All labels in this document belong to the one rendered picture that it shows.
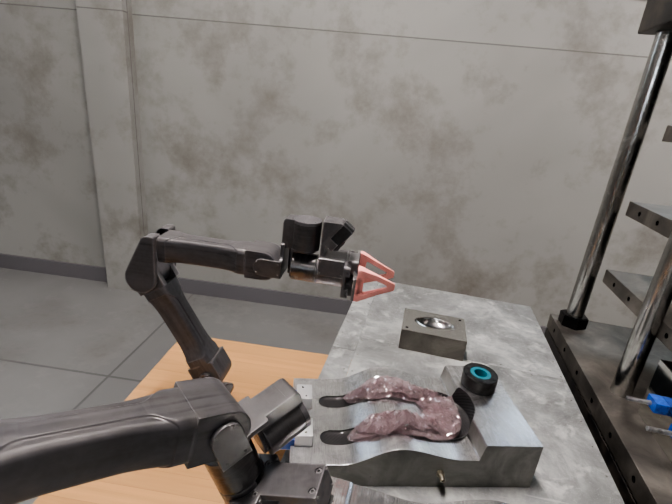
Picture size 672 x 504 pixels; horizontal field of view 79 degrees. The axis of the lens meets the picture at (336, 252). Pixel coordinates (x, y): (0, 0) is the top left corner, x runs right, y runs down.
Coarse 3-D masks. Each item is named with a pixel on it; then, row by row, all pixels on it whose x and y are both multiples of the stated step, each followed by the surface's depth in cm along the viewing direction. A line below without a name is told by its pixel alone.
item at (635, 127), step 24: (648, 72) 126; (648, 96) 127; (648, 120) 130; (624, 144) 134; (624, 168) 135; (624, 192) 138; (600, 216) 143; (600, 240) 144; (600, 264) 147; (576, 288) 152; (576, 312) 154
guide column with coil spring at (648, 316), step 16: (656, 272) 108; (656, 288) 108; (656, 304) 108; (640, 320) 112; (656, 320) 109; (640, 336) 112; (624, 352) 117; (640, 352) 113; (624, 368) 116; (640, 368) 114; (624, 384) 117
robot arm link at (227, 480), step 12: (252, 444) 48; (264, 444) 48; (252, 456) 47; (216, 468) 45; (240, 468) 46; (252, 468) 47; (216, 480) 46; (228, 480) 45; (240, 480) 46; (252, 480) 47; (228, 492) 46; (240, 492) 46
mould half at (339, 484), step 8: (336, 480) 71; (344, 480) 71; (336, 488) 70; (344, 488) 70; (352, 488) 70; (360, 488) 71; (368, 488) 71; (336, 496) 68; (344, 496) 69; (352, 496) 69; (360, 496) 69; (368, 496) 69; (376, 496) 70; (384, 496) 70; (392, 496) 70
